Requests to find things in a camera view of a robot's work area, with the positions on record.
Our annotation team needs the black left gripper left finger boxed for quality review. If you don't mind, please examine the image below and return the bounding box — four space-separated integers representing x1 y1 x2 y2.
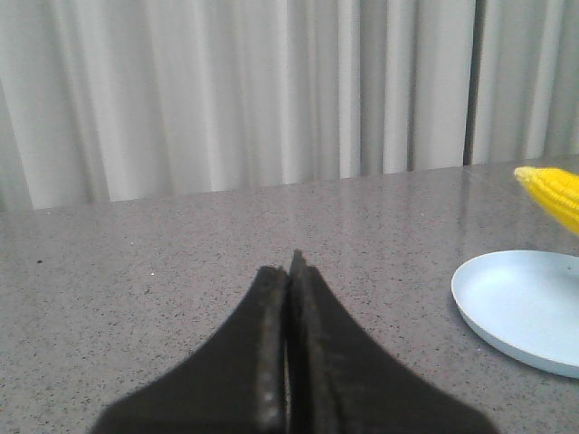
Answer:
92 267 289 433

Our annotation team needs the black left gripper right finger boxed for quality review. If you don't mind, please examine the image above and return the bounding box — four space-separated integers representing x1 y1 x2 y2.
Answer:
180 249 287 434

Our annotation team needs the light blue round plate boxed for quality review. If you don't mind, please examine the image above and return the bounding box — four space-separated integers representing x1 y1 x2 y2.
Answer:
451 250 578 379

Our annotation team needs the yellow corn cob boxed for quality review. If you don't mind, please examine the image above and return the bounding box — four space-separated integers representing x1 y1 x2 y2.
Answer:
514 166 578 236

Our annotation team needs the white pleated curtain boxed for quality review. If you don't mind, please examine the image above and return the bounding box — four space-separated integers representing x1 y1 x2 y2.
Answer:
1 1 578 211

